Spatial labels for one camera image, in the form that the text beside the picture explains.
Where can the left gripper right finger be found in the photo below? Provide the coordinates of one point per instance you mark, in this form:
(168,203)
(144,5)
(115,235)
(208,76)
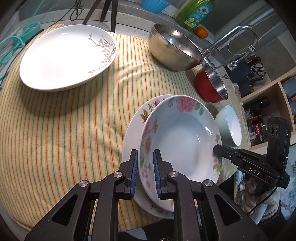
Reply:
(164,188)

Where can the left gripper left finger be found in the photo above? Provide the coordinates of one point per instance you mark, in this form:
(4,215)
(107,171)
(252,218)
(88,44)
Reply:
(130,170)

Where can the large pink floral plate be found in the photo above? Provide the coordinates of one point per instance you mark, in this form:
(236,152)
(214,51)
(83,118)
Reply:
(131,141)

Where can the deep pink floral plate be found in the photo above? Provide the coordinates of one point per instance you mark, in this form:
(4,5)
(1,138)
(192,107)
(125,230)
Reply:
(184,132)

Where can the red steel-lined bowl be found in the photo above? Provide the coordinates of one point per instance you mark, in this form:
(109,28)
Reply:
(210,86)

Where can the stainless steel bowl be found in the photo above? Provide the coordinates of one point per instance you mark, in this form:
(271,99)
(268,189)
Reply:
(173,49)

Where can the white plate leaf pattern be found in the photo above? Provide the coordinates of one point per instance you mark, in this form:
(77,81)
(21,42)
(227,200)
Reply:
(67,57)

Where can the chrome kitchen faucet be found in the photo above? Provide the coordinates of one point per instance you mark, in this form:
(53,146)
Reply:
(226,39)

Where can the right gloved hand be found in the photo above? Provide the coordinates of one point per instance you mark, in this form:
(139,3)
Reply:
(259,207)

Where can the wooden shelf unit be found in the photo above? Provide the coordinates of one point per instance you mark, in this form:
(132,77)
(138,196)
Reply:
(279,105)

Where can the striped yellow green cloth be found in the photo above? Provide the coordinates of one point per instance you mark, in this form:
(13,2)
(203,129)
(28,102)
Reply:
(52,140)

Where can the black scissors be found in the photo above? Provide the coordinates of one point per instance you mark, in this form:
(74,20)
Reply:
(256,73)

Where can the orange fruit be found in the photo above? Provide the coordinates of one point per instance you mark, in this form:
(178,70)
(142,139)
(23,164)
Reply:
(201,32)

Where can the green dish soap bottle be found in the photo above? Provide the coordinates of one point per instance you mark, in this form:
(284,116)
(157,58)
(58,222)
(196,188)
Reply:
(193,13)

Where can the black tripod stand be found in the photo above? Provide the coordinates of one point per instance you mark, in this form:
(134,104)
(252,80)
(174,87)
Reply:
(104,12)

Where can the blue plastic cup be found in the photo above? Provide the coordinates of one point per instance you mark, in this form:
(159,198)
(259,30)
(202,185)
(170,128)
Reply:
(154,6)

